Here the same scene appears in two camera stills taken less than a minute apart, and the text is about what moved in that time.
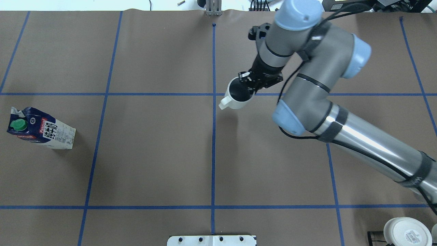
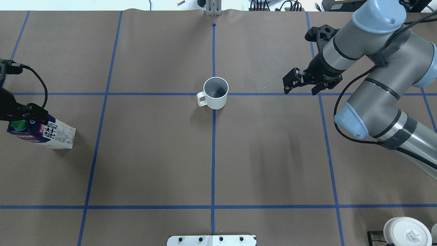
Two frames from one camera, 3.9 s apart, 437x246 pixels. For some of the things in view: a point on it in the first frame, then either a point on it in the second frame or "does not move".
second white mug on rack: x=434 y=233 does not move
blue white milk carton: x=37 y=126 does not move
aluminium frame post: x=213 y=7 does not move
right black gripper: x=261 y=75 -> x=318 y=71
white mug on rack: x=405 y=231 does not move
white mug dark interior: x=238 y=95 -> x=215 y=91
